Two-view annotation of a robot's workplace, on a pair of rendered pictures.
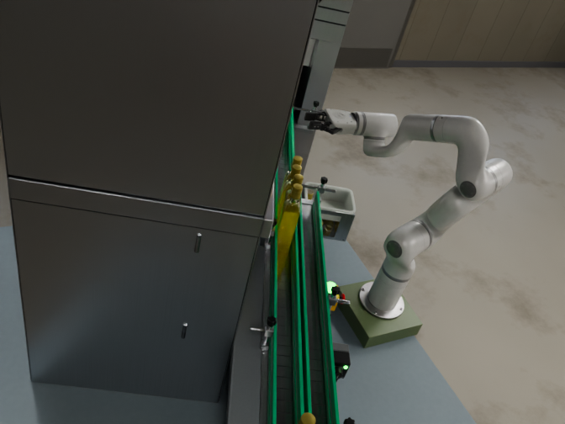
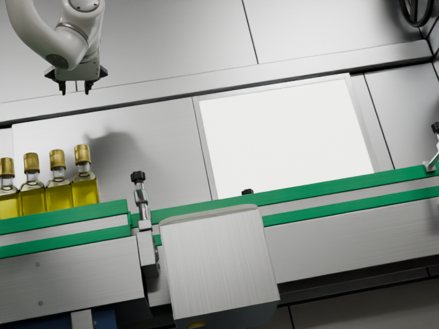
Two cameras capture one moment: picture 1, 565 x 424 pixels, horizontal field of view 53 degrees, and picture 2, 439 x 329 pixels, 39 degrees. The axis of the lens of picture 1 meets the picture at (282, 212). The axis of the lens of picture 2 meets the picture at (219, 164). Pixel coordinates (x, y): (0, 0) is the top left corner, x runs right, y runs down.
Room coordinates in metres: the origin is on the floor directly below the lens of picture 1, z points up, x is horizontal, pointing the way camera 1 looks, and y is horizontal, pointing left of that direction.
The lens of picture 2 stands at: (2.13, -1.28, 0.67)
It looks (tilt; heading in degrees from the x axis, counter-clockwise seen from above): 23 degrees up; 94
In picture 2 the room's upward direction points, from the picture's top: 12 degrees counter-clockwise
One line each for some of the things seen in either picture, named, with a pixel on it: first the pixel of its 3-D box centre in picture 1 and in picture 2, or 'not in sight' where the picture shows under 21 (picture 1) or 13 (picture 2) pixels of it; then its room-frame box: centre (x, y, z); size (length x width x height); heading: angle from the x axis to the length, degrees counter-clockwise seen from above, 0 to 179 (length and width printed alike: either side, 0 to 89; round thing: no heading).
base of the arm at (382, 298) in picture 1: (388, 286); not in sight; (1.66, -0.48, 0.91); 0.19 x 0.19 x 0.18
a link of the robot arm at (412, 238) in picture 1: (402, 251); not in sight; (1.62, -0.47, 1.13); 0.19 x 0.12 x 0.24; 142
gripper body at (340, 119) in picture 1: (340, 122); (77, 60); (1.78, -0.11, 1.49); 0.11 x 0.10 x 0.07; 113
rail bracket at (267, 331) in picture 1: (261, 332); not in sight; (1.09, -0.03, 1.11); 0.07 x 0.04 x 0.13; 100
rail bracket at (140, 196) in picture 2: (314, 189); (142, 205); (1.88, -0.10, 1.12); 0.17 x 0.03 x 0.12; 100
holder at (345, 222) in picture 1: (319, 211); (216, 282); (2.00, -0.16, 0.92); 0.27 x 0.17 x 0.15; 100
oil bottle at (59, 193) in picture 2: (286, 204); (63, 222); (1.68, -0.01, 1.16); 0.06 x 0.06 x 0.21; 9
